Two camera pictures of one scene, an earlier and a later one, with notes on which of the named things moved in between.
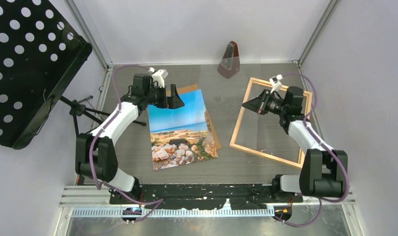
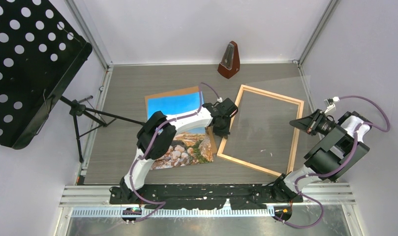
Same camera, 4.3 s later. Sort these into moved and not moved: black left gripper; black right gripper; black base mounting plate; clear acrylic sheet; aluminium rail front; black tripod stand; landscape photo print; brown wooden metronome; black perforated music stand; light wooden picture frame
Moved: light wooden picture frame; black left gripper; black right gripper; clear acrylic sheet
Not moved: landscape photo print; black tripod stand; aluminium rail front; black base mounting plate; brown wooden metronome; black perforated music stand
